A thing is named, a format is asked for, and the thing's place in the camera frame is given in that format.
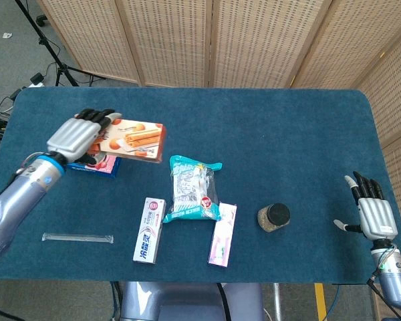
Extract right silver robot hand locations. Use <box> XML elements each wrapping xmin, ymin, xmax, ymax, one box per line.
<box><xmin>333</xmin><ymin>171</ymin><xmax>398</xmax><ymax>241</ymax></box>

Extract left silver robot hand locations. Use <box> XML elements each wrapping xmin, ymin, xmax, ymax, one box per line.
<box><xmin>46</xmin><ymin>108</ymin><xmax>123</xmax><ymax>165</ymax></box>

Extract orange biscuit box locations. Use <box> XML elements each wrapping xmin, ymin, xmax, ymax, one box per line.
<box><xmin>86</xmin><ymin>118</ymin><xmax>168</xmax><ymax>165</ymax></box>

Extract blue Oreo cookie box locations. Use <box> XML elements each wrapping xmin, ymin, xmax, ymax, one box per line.
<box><xmin>66</xmin><ymin>155</ymin><xmax>122</xmax><ymax>180</ymax></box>

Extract white pink toothpaste box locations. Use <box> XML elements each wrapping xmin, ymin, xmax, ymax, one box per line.
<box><xmin>132</xmin><ymin>197</ymin><xmax>167</xmax><ymax>265</ymax></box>

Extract purple Darlie toothpaste box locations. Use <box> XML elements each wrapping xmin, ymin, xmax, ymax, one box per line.
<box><xmin>207</xmin><ymin>201</ymin><xmax>237</xmax><ymax>268</ymax></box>

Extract black tripod stand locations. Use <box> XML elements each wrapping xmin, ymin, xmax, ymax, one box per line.
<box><xmin>15</xmin><ymin>0</ymin><xmax>106</xmax><ymax>88</ymax></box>

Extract glass jar black lid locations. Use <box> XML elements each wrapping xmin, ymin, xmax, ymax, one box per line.
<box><xmin>257</xmin><ymin>203</ymin><xmax>291</xmax><ymax>233</ymax></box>

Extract clear wrapped plastic stick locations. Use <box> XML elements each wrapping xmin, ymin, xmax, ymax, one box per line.
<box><xmin>41</xmin><ymin>232</ymin><xmax>115</xmax><ymax>244</ymax></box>

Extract blue felt table mat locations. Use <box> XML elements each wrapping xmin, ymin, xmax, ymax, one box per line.
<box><xmin>0</xmin><ymin>86</ymin><xmax>401</xmax><ymax>284</ymax></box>

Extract teal snack bag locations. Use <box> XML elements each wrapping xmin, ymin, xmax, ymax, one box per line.
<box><xmin>161</xmin><ymin>154</ymin><xmax>223</xmax><ymax>224</ymax></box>

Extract silver table leg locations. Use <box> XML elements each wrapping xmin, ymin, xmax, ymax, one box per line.
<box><xmin>273</xmin><ymin>283</ymin><xmax>283</xmax><ymax>321</ymax></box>

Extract grey robot torso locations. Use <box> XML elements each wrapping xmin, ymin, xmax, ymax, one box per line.
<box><xmin>120</xmin><ymin>282</ymin><xmax>265</xmax><ymax>321</ymax></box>

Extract blue cable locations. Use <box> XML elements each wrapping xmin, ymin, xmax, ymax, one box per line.
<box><xmin>322</xmin><ymin>284</ymin><xmax>342</xmax><ymax>321</ymax></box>

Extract black torso cable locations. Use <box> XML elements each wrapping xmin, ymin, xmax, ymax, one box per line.
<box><xmin>216</xmin><ymin>283</ymin><xmax>232</xmax><ymax>321</ymax></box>

